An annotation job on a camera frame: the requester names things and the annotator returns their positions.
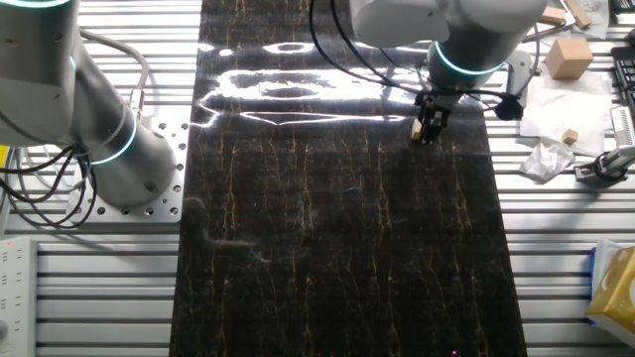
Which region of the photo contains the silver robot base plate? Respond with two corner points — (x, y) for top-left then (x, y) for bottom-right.
(65, 116), (190, 224)

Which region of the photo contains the black marble pattern mat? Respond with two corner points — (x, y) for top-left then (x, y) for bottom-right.
(168, 0), (528, 357)

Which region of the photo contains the flat white tissue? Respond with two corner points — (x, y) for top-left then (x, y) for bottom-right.
(519, 68), (615, 159)

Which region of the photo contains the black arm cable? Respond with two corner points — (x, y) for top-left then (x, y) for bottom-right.
(308, 0), (421, 97)
(329, 0), (426, 92)

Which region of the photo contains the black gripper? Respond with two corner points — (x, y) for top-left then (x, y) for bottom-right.
(414, 92), (453, 146)

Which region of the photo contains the white paper sheet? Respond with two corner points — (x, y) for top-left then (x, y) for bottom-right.
(570, 0), (611, 41)

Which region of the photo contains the yellow tissue box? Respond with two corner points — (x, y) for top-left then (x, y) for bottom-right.
(586, 246), (635, 324)
(587, 246), (635, 334)

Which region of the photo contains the wrist camera with grey bracket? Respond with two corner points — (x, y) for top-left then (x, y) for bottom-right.
(494, 48), (534, 122)

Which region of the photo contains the black cable loop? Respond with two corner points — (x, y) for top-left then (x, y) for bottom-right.
(592, 150), (630, 182)

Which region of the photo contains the crumpled white tissue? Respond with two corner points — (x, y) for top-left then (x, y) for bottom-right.
(518, 141), (577, 182)

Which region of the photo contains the black cable bundle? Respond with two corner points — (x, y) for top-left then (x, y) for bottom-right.
(0, 143), (98, 230)

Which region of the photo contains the long wooden block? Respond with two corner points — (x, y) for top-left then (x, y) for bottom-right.
(564, 0), (593, 30)

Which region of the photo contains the thick grey robot cable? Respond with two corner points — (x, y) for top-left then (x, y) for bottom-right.
(78, 29), (152, 123)

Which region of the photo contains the black keyboard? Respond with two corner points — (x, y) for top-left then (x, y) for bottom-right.
(610, 45), (635, 118)

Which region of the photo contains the flat wooden block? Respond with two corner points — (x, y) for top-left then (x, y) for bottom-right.
(538, 5), (568, 28)

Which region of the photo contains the white power strip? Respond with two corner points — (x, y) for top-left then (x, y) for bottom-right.
(0, 236), (39, 357)

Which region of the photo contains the large wooden cube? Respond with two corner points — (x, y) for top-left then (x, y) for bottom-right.
(544, 37), (595, 81)

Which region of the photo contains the silver camera pole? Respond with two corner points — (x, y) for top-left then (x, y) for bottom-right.
(573, 145), (635, 188)

